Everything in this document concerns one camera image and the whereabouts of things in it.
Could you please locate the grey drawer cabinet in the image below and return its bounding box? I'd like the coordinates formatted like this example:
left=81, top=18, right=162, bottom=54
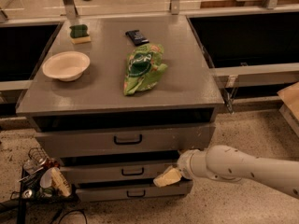
left=16, top=14, right=225, bottom=203

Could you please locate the white cup in rack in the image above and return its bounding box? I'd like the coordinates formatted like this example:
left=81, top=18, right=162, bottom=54
left=39, top=168, right=53, bottom=189

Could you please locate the green chip bag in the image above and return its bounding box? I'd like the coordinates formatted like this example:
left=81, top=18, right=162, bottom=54
left=123, top=43, right=168, bottom=96

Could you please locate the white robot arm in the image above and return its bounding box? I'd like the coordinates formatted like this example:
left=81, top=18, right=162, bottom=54
left=153, top=146, right=299, bottom=199

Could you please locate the brown cardboard box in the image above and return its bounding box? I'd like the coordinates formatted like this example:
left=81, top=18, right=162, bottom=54
left=278, top=82, right=299, bottom=120

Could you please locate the white bowl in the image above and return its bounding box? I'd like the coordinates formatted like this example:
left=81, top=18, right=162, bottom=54
left=42, top=51, right=90, bottom=82

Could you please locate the grey bottom drawer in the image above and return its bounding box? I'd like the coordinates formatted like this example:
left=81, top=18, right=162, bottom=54
left=76, top=178, right=193, bottom=202

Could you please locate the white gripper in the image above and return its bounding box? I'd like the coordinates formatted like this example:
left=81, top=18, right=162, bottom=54
left=153, top=149, right=200, bottom=188

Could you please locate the dark blue snack packet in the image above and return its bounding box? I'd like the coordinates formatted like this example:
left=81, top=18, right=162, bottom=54
left=125, top=30, right=149, bottom=47

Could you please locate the green yellow sponge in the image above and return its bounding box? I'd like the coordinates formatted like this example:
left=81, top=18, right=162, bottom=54
left=70, top=24, right=91, bottom=44

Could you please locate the grey top drawer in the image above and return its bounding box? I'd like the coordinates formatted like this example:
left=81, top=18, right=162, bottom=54
left=36, top=123, right=216, bottom=158

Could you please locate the grey drawer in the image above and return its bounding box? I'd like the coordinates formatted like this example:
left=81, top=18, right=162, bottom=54
left=36, top=123, right=216, bottom=158
left=76, top=178, right=193, bottom=202
left=60, top=160, right=177, bottom=184

